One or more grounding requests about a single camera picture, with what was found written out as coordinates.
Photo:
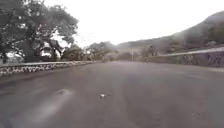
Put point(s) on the low stone wall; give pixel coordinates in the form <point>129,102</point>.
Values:
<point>36,67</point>
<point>196,58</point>

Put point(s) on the wooded hill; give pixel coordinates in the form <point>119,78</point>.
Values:
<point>186,36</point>

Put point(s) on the grey asphalt road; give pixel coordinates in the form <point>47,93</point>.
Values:
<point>113,96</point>

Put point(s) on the small pale object on road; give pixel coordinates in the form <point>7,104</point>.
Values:
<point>103,96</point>

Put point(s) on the row of trees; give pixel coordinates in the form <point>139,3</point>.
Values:
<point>36,30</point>

